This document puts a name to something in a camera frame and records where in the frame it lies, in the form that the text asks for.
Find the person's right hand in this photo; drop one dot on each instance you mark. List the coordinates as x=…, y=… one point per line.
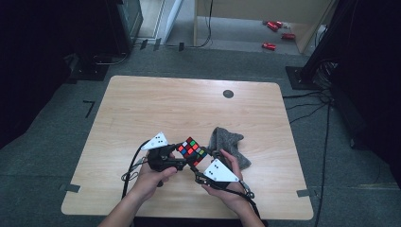
x=233, y=197

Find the light wooden desk frame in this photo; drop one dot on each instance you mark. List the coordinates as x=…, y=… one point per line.
x=252, y=9

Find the black stand with base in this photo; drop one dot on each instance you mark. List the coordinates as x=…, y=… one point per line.
x=302, y=77
x=88, y=71

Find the dark round table grommet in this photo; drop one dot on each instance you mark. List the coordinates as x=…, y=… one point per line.
x=228, y=93

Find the dark glass cabinet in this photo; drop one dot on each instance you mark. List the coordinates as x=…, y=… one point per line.
x=126, y=25

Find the person's left hand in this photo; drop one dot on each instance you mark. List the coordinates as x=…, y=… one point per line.
x=148, y=183

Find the grey tape piece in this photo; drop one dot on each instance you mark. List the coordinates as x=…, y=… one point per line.
x=303, y=193
x=71, y=188

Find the black tape corner mark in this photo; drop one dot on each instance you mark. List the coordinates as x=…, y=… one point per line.
x=90, y=105

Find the red can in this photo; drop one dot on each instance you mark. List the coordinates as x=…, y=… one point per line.
x=288, y=36
x=269, y=46
x=273, y=26

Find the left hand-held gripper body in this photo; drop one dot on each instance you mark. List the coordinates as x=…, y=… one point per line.
x=157, y=157

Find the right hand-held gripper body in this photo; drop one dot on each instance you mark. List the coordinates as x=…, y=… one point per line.
x=219, y=173

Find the black curtain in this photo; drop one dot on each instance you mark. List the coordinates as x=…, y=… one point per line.
x=372, y=78
x=38, y=63

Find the dark tape strip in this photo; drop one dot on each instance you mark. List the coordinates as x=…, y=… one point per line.
x=143, y=44
x=181, y=46
x=157, y=44

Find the pale slanted metal bar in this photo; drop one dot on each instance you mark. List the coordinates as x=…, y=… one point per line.
x=171, y=19

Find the multicoloured puzzle cube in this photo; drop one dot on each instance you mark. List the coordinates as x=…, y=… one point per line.
x=191, y=151

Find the grey fluffy cloth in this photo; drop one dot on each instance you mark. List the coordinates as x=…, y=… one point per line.
x=231, y=145

